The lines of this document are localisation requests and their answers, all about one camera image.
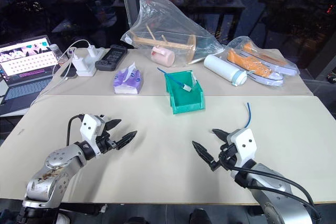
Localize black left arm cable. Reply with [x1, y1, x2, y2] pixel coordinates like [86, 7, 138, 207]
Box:
[67, 114, 85, 146]

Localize toothbrush in bin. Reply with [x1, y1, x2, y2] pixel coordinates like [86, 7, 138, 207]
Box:
[157, 67, 193, 92]

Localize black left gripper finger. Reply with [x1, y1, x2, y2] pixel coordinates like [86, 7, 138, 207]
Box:
[104, 119, 122, 133]
[115, 130, 138, 150]

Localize white charging cable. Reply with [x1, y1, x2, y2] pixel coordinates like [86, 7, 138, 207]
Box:
[30, 39, 91, 105]

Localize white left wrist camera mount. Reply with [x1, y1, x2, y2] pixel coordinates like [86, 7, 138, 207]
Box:
[80, 114, 108, 155]

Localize grey laptop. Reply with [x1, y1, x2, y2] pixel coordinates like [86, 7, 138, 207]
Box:
[0, 35, 60, 116]

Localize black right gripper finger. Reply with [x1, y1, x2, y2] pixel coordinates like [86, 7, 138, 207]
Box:
[192, 140, 219, 167]
[212, 129, 229, 144]

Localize blue cable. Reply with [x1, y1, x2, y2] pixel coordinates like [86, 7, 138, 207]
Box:
[242, 102, 252, 131]

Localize orange canvas shoe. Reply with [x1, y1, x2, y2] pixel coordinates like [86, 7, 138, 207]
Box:
[226, 48, 286, 87]
[242, 43, 299, 76]

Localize dark smartphone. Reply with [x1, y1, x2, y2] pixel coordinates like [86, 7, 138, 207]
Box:
[60, 65, 78, 80]

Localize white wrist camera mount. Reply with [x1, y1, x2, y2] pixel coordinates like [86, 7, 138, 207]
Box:
[226, 128, 258, 169]
[80, 114, 108, 155]

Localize pink cup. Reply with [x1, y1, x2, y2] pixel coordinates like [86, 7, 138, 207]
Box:
[150, 46, 176, 68]

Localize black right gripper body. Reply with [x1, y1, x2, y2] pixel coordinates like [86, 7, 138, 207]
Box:
[209, 143, 239, 172]

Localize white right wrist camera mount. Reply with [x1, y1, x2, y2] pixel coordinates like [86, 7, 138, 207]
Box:
[226, 128, 258, 169]

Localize wooden rack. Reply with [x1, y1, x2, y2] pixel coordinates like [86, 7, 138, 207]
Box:
[132, 23, 197, 65]

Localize purple tissue pack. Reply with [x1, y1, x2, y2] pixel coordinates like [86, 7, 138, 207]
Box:
[113, 61, 144, 95]

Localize white bottle with blue cap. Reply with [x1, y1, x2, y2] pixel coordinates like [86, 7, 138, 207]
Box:
[204, 54, 248, 87]

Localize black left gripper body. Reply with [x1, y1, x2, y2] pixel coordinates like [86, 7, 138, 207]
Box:
[95, 129, 118, 156]

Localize white power strip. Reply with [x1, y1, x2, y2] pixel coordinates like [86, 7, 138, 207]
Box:
[75, 47, 105, 78]

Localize orange sneakers in bag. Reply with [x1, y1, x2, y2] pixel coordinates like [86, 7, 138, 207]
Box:
[222, 36, 300, 88]

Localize black remote device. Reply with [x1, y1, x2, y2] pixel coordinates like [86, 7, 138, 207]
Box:
[94, 44, 129, 72]

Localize green plastic bin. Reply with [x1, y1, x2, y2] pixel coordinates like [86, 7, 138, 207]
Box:
[164, 70, 206, 115]

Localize large clear plastic bag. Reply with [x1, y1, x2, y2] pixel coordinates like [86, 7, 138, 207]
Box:
[120, 0, 225, 68]

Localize clear water bottle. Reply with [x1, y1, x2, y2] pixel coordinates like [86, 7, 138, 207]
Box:
[49, 44, 70, 65]

